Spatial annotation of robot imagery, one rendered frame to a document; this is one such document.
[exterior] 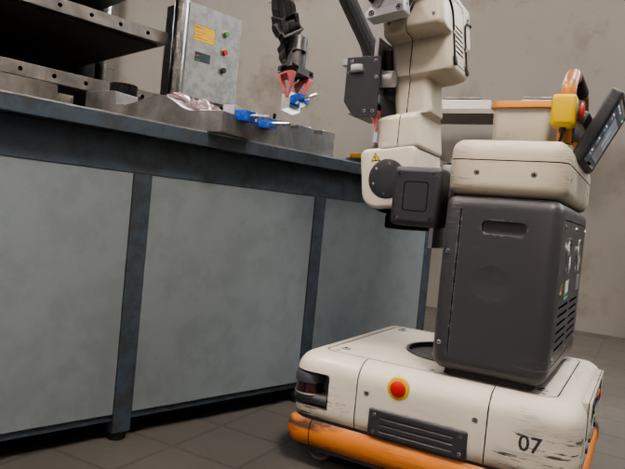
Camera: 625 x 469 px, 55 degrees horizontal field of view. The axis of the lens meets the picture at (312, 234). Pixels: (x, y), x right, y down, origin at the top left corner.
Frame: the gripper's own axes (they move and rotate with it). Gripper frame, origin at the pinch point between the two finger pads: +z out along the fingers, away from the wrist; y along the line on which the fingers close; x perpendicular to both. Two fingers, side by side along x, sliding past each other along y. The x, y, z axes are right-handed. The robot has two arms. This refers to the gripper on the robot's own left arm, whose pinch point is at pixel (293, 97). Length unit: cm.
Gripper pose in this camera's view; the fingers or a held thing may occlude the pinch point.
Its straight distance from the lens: 192.8
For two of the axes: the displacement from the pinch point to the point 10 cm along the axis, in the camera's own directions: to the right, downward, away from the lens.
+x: 7.2, -0.7, -6.9
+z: -0.8, 9.8, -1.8
